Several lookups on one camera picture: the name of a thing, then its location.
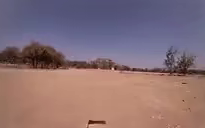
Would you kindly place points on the distant row of trees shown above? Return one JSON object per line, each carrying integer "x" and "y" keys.
{"x": 103, "y": 63}

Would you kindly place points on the group of brown trees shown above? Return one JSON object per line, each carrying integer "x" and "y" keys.
{"x": 40, "y": 55}

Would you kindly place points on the small thin tree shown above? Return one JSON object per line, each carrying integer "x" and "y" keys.
{"x": 170, "y": 60}
{"x": 186, "y": 61}

